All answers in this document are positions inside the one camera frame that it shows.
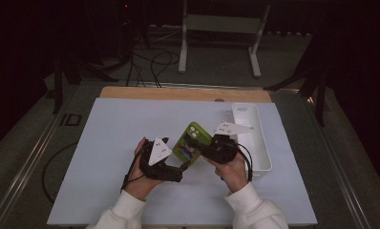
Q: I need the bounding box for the right hand-held gripper cable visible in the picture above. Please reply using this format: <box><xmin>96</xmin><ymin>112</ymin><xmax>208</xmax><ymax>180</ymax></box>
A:
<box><xmin>235</xmin><ymin>142</ymin><xmax>254</xmax><ymax>183</ymax></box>

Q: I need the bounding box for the hand-held gripper cable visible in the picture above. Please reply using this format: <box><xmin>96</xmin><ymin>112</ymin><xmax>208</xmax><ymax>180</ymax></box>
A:
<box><xmin>120</xmin><ymin>142</ymin><xmax>154</xmax><ymax>194</ymax></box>
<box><xmin>235</xmin><ymin>142</ymin><xmax>254</xmax><ymax>183</ymax></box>

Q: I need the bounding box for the long white plastic tray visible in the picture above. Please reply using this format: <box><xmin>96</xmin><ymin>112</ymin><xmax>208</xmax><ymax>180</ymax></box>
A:
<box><xmin>230</xmin><ymin>102</ymin><xmax>273</xmax><ymax>180</ymax></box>

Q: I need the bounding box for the black tripod stand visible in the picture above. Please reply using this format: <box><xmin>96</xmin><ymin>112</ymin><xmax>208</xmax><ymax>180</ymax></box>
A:
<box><xmin>53</xmin><ymin>47</ymin><xmax>132</xmax><ymax>115</ymax></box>

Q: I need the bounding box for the green cartoon phone case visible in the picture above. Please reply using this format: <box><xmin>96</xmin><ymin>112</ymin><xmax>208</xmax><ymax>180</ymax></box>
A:
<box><xmin>172</xmin><ymin>121</ymin><xmax>213</xmax><ymax>166</ymax></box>

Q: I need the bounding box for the person's left hand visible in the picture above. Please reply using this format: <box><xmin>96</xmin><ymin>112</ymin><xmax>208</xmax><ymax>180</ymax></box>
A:
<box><xmin>124</xmin><ymin>136</ymin><xmax>164</xmax><ymax>201</ymax></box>

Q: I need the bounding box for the thin black floor cable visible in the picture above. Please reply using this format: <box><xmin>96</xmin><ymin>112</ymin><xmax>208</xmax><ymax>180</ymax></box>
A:
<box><xmin>125</xmin><ymin>52</ymin><xmax>147</xmax><ymax>88</ymax></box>

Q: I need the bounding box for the left hand-held gripper cable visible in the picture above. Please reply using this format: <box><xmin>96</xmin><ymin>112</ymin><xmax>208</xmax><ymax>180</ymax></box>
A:
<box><xmin>120</xmin><ymin>142</ymin><xmax>154</xmax><ymax>194</ymax></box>

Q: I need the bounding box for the white table board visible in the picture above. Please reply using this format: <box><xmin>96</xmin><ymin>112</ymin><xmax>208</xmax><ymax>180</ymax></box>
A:
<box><xmin>47</xmin><ymin>97</ymin><xmax>318</xmax><ymax>227</ymax></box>

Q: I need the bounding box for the black angled stand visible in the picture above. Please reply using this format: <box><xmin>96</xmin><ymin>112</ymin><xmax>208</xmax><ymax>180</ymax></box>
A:
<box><xmin>264</xmin><ymin>31</ymin><xmax>328</xmax><ymax>127</ymax></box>

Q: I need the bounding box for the black looped floor cable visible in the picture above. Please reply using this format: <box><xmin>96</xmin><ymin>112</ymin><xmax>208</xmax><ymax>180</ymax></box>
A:
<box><xmin>150</xmin><ymin>51</ymin><xmax>181</xmax><ymax>89</ymax></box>

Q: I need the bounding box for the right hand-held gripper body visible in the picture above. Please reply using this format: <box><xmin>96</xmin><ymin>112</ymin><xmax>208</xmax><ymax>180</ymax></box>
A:
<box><xmin>199</xmin><ymin>121</ymin><xmax>255</xmax><ymax>165</ymax></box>

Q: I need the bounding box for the white metal stand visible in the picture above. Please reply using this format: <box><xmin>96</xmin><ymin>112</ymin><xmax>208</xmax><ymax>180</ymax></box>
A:
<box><xmin>178</xmin><ymin>0</ymin><xmax>272</xmax><ymax>79</ymax></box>

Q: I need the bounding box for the thin black curved cable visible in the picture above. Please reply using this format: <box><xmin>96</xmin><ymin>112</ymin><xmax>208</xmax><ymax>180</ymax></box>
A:
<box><xmin>41</xmin><ymin>141</ymin><xmax>79</xmax><ymax>204</ymax></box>

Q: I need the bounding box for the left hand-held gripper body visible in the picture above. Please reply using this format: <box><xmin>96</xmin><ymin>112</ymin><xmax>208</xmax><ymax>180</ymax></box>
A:
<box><xmin>138</xmin><ymin>136</ymin><xmax>183</xmax><ymax>183</ymax></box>

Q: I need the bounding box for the person's right hand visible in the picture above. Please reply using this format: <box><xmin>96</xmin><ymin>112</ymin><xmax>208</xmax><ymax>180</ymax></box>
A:
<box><xmin>206</xmin><ymin>152</ymin><xmax>249</xmax><ymax>194</ymax></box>

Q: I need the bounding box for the metal floor rail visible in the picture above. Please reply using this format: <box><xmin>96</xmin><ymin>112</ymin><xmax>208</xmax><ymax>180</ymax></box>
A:
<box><xmin>306</xmin><ymin>104</ymin><xmax>372</xmax><ymax>229</ymax></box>
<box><xmin>0</xmin><ymin>85</ymin><xmax>81</xmax><ymax>229</ymax></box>

